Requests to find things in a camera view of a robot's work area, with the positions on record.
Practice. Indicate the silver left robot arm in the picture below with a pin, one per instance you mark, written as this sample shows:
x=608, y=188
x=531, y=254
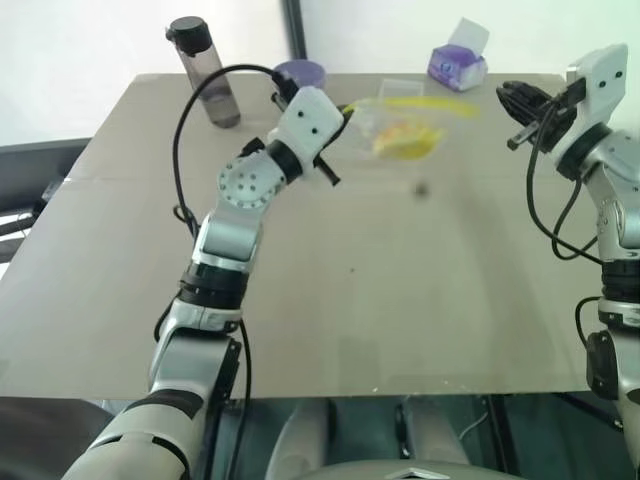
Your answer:
x=230, y=240

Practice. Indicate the dark side furniture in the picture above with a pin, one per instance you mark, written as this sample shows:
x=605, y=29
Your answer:
x=30, y=165

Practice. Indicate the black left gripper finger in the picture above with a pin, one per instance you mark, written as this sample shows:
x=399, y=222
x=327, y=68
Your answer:
x=329, y=173
x=345, y=112

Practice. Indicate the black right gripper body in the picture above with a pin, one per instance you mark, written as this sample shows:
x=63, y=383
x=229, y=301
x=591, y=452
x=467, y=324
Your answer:
x=560, y=117

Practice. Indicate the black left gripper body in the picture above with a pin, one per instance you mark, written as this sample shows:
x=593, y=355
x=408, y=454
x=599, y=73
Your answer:
x=334, y=140

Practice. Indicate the smoky grey water bottle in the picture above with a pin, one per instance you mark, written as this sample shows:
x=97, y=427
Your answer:
x=220, y=107

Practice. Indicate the black table frame bar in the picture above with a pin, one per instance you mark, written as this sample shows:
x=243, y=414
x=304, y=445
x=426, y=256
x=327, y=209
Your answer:
x=500, y=435

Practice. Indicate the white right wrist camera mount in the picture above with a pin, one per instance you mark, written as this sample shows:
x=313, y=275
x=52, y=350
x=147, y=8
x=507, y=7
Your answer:
x=602, y=75

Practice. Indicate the grey rounded robot leg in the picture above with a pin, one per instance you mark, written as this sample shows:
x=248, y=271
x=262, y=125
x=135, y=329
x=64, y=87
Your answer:
x=300, y=440
x=435, y=430

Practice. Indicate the dark window post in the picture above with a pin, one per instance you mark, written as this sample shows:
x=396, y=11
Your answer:
x=295, y=30

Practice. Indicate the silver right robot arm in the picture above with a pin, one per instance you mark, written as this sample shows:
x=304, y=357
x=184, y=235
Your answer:
x=612, y=215

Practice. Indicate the yellow pineapple bun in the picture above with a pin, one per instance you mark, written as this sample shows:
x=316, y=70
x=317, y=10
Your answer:
x=400, y=142

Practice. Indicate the purple tissue pack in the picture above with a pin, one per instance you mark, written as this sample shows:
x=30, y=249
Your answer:
x=450, y=65

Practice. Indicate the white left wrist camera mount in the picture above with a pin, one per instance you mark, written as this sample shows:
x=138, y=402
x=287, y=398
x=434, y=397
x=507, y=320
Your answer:
x=310, y=120

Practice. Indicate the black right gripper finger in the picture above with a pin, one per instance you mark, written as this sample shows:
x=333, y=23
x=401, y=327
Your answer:
x=522, y=137
x=520, y=100

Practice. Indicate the purple plastic bowl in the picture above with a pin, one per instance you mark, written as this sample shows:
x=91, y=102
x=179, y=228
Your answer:
x=305, y=74

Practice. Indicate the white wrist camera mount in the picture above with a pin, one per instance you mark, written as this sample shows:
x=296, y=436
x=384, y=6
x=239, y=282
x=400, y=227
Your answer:
x=310, y=120
x=602, y=75

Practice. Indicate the clear yellow zip bag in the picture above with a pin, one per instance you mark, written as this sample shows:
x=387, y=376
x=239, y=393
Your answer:
x=370, y=125

